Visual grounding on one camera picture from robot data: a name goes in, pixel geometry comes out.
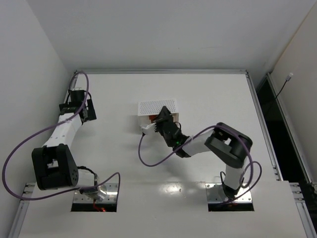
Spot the white perforated box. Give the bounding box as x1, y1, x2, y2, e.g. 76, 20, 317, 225
137, 99, 179, 125

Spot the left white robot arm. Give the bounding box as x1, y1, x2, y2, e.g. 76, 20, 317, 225
31, 88, 97, 190

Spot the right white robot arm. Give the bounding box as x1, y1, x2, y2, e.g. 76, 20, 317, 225
152, 106, 253, 199

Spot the dark red wedge block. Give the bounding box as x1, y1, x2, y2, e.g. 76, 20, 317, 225
149, 115, 157, 121

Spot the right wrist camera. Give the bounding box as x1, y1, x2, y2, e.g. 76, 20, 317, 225
140, 123, 157, 135

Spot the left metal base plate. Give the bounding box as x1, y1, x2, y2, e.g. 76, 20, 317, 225
73, 183, 119, 204

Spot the metal base plate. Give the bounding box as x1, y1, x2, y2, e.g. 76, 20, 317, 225
206, 183, 253, 205
73, 183, 119, 204

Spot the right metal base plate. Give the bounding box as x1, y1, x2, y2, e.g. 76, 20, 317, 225
206, 183, 253, 205

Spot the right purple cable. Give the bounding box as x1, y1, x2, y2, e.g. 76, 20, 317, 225
138, 125, 263, 206

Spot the black wall cable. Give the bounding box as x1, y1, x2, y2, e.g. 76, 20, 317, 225
274, 73, 294, 99

